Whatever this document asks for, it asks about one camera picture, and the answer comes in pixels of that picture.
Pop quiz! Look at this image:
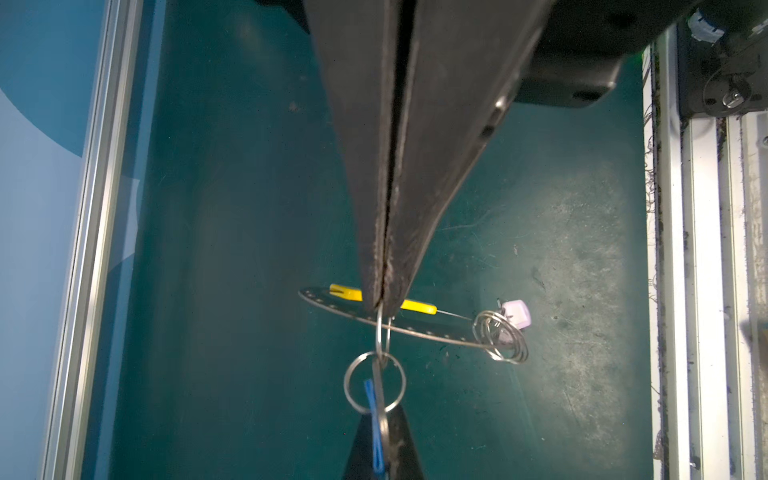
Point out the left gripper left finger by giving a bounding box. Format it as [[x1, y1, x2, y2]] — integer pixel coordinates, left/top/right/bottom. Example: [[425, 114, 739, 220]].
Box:
[[304, 1, 401, 310]]

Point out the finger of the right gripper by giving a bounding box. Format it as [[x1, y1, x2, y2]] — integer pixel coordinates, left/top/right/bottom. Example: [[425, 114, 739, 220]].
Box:
[[341, 414, 377, 480], [387, 405, 426, 480]]

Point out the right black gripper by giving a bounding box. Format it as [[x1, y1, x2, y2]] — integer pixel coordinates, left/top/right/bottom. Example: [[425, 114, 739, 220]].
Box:
[[515, 0, 698, 108]]

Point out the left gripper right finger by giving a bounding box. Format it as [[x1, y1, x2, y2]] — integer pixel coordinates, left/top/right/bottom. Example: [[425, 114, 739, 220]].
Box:
[[381, 1, 553, 317]]

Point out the key with blue tag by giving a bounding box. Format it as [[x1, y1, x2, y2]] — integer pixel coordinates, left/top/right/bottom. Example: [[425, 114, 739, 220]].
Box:
[[341, 299, 409, 480]]

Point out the metal key organizer ring yellow tab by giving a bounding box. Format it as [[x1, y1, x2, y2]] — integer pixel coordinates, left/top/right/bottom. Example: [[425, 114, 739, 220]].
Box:
[[299, 284, 529, 364]]

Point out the key with white tag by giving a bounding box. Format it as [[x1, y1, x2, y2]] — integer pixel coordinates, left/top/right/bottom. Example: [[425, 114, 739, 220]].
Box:
[[495, 300, 532, 343]]

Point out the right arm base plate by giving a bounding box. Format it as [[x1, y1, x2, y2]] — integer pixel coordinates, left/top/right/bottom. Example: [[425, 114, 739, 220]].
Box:
[[676, 4, 767, 119]]

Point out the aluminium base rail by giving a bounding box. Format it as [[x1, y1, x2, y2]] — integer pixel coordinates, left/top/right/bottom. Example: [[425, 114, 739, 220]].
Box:
[[642, 15, 767, 479]]

